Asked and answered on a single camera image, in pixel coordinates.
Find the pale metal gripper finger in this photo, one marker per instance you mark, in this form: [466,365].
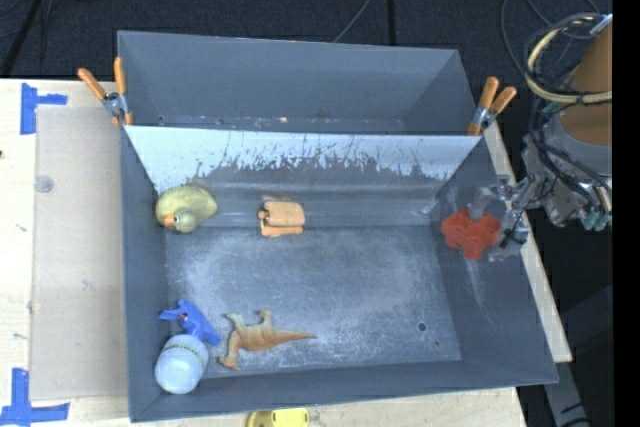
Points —
[512,240]
[481,202]

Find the red plastic block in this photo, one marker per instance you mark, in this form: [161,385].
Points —
[467,235]

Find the grey metal bin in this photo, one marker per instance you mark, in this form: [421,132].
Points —
[320,275]

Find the orange toy bread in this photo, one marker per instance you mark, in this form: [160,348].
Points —
[284,215]

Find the orange toy dinosaur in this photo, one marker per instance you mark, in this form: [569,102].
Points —
[257,339]

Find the yellow rubber duck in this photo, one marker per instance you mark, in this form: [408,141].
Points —
[187,207]

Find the white spray bottle, blue head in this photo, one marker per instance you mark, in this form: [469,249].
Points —
[180,365]

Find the pale wood flat board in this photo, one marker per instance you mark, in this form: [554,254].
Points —
[75,255]

